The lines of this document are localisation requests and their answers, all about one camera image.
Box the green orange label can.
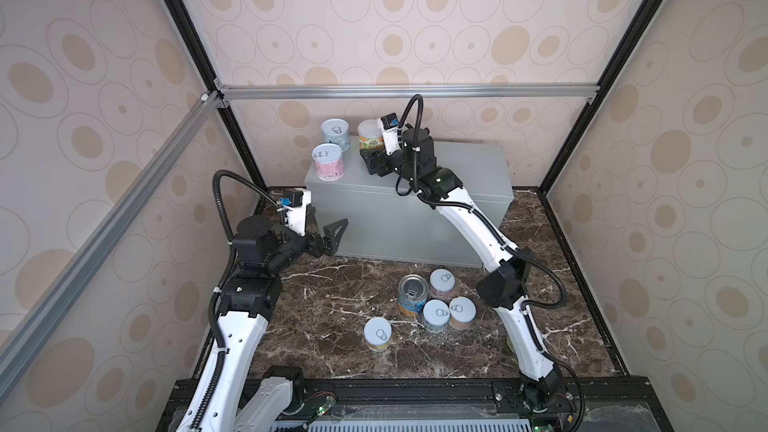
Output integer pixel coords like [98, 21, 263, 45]
[357, 119, 385, 150]

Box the pink label white-lid can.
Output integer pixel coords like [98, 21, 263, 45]
[312, 143, 345, 182]

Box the teal label white-lid can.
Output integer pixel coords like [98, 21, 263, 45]
[321, 118, 350, 152]

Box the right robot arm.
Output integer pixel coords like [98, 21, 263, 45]
[361, 126, 567, 409]

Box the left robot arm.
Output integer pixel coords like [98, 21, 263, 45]
[177, 215, 348, 431]

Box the grey metal cabinet box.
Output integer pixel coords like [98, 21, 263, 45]
[304, 142, 514, 268]

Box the open blue label can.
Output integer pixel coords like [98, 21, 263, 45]
[397, 274, 429, 317]

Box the yellow label white-lid can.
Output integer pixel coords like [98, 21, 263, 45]
[363, 317, 392, 352]

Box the pink can near cabinet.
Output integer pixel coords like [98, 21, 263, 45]
[429, 268, 456, 301]

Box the blue label white-lid can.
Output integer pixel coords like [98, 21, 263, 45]
[421, 299, 451, 334]

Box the peach label white-lid can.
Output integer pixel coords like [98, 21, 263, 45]
[449, 297, 477, 330]

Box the green yellow label can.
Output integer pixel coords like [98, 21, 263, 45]
[506, 336, 517, 355]

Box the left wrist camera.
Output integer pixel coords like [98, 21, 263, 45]
[276, 188, 311, 236]

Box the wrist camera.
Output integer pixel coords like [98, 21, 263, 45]
[379, 113, 400, 156]
[276, 188, 311, 236]

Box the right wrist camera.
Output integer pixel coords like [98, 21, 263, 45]
[379, 113, 400, 156]

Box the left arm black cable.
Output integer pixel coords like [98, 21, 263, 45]
[191, 170, 283, 432]

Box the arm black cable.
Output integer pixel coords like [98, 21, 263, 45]
[394, 93, 586, 432]
[191, 170, 283, 432]

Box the horizontal aluminium rail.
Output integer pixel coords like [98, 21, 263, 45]
[220, 83, 600, 101]

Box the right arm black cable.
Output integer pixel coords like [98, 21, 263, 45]
[394, 93, 586, 432]

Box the left black corner post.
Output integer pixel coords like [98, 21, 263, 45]
[163, 0, 267, 189]

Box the black corner post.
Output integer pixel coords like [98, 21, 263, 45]
[163, 0, 267, 189]
[538, 0, 664, 197]

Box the left diagonal aluminium rail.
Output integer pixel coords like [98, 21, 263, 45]
[1, 91, 222, 401]

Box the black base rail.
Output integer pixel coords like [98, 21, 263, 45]
[155, 365, 673, 432]

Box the right black corner post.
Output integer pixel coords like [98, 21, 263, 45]
[538, 0, 664, 197]

